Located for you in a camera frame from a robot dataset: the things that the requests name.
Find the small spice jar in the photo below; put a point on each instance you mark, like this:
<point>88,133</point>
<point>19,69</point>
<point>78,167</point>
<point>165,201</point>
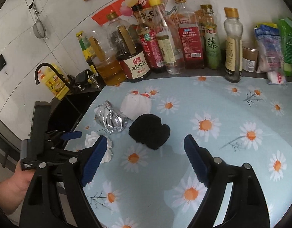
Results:
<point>250,58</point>

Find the silver foil wrapper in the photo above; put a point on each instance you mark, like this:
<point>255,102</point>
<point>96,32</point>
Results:
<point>111,118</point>

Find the red wall poster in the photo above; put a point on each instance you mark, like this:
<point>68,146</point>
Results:
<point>126,2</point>

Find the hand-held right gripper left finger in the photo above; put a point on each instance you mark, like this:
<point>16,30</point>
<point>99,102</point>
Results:
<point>96,161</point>

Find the green cap sauce bottle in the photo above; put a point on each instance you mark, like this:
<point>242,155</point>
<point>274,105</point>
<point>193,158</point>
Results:
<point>85,49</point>

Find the yellow dish soap bottle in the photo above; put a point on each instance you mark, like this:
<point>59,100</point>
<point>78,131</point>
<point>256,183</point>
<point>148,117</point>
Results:
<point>56,83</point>

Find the black faucet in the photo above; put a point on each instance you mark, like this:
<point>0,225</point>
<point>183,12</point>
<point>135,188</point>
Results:
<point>44,65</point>

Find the clear bottle with yellow cap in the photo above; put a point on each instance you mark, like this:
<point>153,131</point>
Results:
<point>168,49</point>

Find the metal soap dispenser pump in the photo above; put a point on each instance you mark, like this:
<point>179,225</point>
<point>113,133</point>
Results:
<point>95,82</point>

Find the metal strainer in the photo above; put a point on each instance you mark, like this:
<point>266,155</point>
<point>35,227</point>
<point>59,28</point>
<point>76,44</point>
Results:
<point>40,29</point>

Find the clear plastic bag blue top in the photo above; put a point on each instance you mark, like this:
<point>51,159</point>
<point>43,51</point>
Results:
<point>269,49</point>

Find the black kitchen sink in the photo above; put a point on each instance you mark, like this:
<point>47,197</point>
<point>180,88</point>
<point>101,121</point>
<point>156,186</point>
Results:
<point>69,109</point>

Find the clear bottle with red label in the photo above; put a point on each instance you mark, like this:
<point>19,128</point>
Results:
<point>192,45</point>

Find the large soy sauce bottle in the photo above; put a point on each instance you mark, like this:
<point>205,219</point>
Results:
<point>135,67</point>

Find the dark bottle with red label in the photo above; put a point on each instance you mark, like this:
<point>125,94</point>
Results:
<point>150,49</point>

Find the floral light blue tablecloth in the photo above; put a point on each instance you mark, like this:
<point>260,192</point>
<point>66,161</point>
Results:
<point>231,104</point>

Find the black knit cloth wad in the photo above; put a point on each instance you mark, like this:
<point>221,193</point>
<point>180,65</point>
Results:
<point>148,131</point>

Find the green label oil bottle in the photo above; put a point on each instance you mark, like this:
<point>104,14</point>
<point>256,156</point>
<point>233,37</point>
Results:
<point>213,48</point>

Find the small bottle with gold cap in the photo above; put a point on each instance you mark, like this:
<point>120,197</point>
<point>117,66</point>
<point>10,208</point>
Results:
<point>233,52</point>

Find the small white packet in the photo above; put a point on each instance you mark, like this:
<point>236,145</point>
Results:
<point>276,78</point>

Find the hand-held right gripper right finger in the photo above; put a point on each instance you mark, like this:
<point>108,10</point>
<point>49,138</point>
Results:
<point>195,159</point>

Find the person's left hand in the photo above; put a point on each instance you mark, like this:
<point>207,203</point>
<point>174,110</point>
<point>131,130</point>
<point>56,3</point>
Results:
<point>12,190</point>

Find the white tissue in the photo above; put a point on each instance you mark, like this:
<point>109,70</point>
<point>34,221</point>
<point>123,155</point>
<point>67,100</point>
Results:
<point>107,155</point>

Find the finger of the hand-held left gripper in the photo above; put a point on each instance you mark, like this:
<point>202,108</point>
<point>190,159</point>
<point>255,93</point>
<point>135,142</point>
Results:
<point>60,150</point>
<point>71,135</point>

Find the green packet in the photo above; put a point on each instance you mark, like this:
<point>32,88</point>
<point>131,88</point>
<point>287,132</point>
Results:
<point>289,45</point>

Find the large cooking oil jug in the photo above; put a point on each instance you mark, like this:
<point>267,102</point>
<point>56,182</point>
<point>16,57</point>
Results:
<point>110,71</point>

